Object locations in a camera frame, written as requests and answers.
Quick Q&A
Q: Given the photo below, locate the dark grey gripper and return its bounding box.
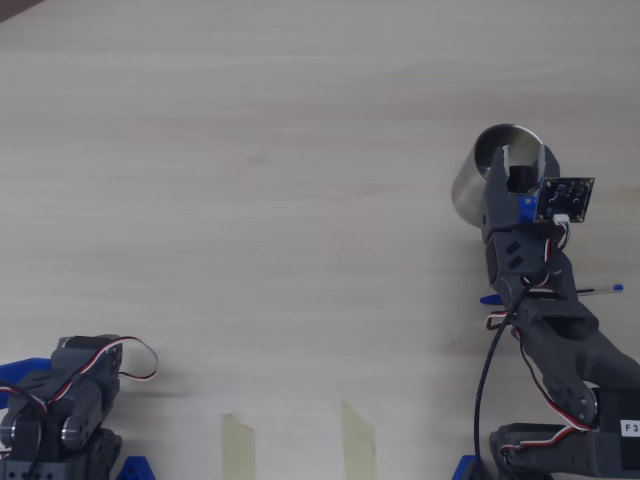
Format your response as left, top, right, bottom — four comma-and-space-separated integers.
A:
48, 333, 125, 397
479, 146, 575, 302

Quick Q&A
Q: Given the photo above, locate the yellow highlighter pen black cap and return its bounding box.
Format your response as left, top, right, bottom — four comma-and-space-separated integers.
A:
506, 163, 537, 195

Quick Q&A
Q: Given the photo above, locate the blue arm base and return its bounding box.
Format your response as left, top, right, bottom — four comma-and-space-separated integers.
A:
117, 454, 156, 480
452, 453, 484, 480

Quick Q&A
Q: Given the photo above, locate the silver metal cup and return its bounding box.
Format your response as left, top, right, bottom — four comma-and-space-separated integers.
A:
450, 123, 561, 229

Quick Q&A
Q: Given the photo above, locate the blue ballpoint pen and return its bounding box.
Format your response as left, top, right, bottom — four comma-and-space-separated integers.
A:
479, 283, 625, 306

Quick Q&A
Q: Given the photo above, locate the beige masking tape strip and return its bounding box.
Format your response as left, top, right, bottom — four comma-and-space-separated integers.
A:
341, 399, 376, 480
222, 412, 256, 480

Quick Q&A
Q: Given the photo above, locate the red white black servo wire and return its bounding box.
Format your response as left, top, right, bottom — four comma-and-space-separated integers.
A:
44, 336, 160, 401

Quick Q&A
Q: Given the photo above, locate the black camera cable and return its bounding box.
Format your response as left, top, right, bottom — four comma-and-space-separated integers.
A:
471, 272, 551, 480

